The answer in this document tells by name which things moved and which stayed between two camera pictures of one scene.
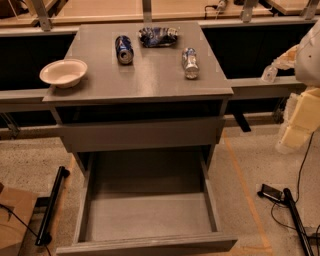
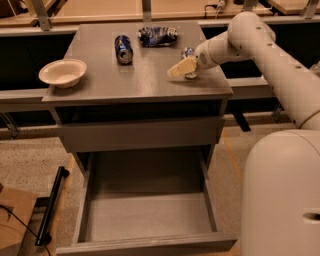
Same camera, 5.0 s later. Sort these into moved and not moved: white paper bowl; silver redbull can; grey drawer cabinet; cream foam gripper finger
Moved: cream foam gripper finger
Not moved: white paper bowl; grey drawer cabinet; silver redbull can
